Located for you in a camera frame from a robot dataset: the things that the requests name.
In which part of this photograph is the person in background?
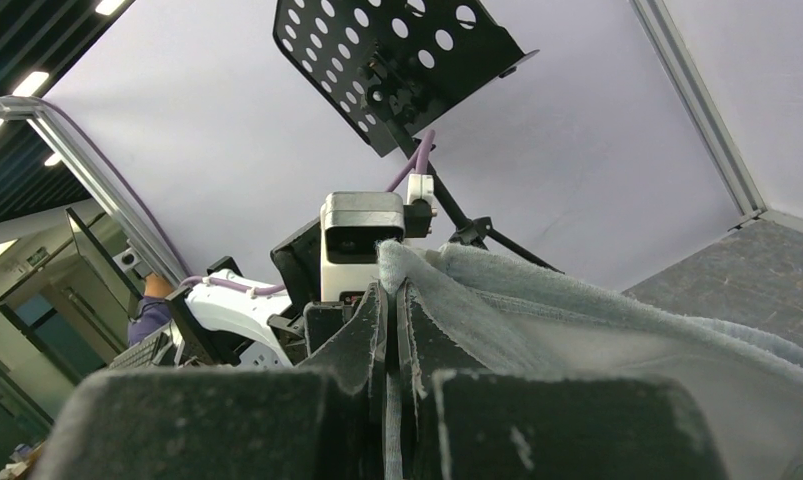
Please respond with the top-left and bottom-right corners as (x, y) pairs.
(127, 273), (174, 347)

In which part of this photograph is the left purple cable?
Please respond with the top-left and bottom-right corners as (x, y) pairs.
(175, 129), (437, 297)

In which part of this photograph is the black perforated music stand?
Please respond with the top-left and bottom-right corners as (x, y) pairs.
(272, 0), (565, 274)

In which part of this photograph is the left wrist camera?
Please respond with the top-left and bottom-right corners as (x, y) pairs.
(319, 192), (405, 302)

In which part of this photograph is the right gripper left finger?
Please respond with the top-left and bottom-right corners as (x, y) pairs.
(33, 284), (388, 479)

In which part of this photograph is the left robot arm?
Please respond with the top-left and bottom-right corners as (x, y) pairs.
(166, 220), (376, 370)

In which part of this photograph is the grey zip-up jacket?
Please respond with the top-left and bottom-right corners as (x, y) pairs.
(377, 240), (803, 479)

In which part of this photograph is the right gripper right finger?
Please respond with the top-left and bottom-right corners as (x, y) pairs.
(396, 283), (727, 479)

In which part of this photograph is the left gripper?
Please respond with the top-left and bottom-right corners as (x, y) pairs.
(270, 219), (362, 365)

